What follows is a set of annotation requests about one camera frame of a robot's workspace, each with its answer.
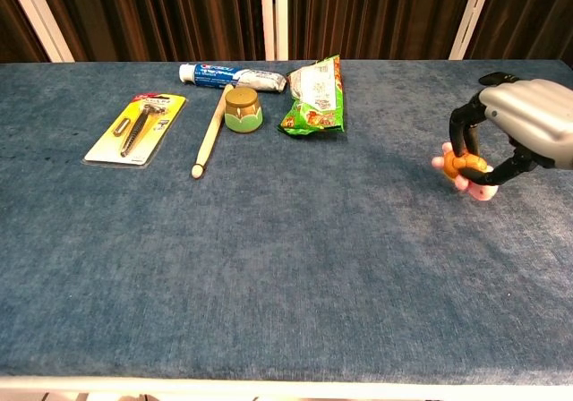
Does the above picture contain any orange and pink turtle toy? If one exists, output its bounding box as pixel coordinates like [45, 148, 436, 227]
[431, 141, 500, 203]

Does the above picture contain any green snack bag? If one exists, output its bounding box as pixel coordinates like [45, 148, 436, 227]
[277, 54, 348, 135]

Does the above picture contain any blue fabric table cover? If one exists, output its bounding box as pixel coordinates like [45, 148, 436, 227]
[0, 59, 573, 387]

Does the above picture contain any dark brown curtain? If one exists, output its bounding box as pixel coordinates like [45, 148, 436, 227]
[0, 0, 573, 64]

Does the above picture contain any green jar with gold lid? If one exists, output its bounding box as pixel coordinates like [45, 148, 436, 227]
[223, 87, 264, 136]

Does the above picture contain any white and blue toothpaste tube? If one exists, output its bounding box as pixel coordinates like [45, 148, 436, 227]
[178, 63, 287, 94]

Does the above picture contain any razor in yellow blister pack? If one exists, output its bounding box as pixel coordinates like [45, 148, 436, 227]
[81, 92, 189, 170]

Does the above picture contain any wooden drumstick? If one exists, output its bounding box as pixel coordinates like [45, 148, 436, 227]
[191, 83, 235, 180]

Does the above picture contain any white slotted upright post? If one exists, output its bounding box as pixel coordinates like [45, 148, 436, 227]
[448, 0, 498, 61]
[3, 0, 75, 64]
[260, 0, 290, 62]

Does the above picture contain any silver and black right robot hand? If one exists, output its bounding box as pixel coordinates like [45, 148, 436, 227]
[449, 73, 573, 189]

